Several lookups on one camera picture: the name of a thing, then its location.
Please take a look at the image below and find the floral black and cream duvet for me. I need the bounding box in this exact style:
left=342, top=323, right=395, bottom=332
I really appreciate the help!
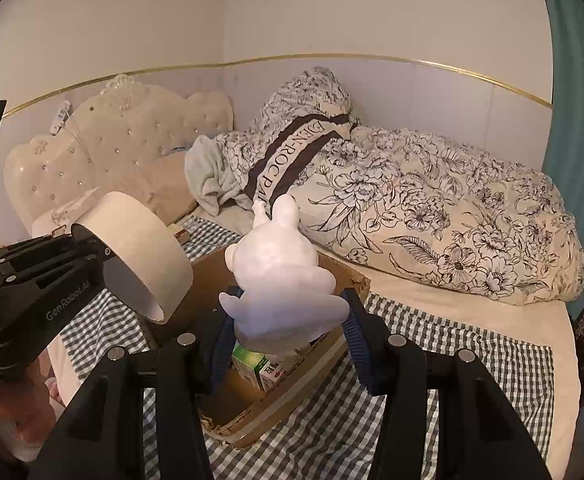
left=214, top=66, right=584, bottom=307

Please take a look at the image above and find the white power strip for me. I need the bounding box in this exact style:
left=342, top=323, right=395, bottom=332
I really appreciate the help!
left=49, top=101, right=71, bottom=136

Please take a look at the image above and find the person's left hand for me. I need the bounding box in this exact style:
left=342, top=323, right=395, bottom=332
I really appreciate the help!
left=0, top=360, right=60, bottom=441

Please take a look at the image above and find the green checkered blanket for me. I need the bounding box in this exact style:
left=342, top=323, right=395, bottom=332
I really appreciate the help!
left=57, top=215, right=555, bottom=480

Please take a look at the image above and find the cream tufted headboard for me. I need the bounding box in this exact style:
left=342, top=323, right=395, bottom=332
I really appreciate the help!
left=3, top=74, right=234, bottom=231

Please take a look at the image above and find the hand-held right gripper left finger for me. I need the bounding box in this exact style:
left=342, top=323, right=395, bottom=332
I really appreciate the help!
left=37, top=287, right=245, bottom=480

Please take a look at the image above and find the white tape roll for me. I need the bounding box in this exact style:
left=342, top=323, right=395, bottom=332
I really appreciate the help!
left=74, top=191, right=194, bottom=323

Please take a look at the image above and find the green carton box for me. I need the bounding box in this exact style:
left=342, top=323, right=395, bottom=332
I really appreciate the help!
left=231, top=345, right=285, bottom=392

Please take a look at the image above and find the beige pillow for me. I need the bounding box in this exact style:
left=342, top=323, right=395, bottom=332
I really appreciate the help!
left=112, top=152, right=200, bottom=226

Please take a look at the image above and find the brown cardboard box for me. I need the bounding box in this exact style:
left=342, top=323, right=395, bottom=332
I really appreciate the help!
left=144, top=247, right=372, bottom=448

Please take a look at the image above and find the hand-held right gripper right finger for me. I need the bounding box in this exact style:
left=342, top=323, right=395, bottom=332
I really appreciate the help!
left=342, top=287, right=563, bottom=480

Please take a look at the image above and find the pale green towel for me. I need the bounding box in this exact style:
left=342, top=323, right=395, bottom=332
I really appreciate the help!
left=184, top=134, right=253, bottom=217

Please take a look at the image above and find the teal curtain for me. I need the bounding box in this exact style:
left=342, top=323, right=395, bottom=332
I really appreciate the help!
left=532, top=0, right=584, bottom=306

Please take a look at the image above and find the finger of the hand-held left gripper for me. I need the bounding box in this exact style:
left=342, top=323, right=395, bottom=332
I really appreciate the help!
left=0, top=222, right=104, bottom=261
left=0, top=242, right=115, bottom=286

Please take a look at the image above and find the white rabbit figure toy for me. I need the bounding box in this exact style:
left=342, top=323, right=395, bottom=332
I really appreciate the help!
left=218, top=195, right=349, bottom=361

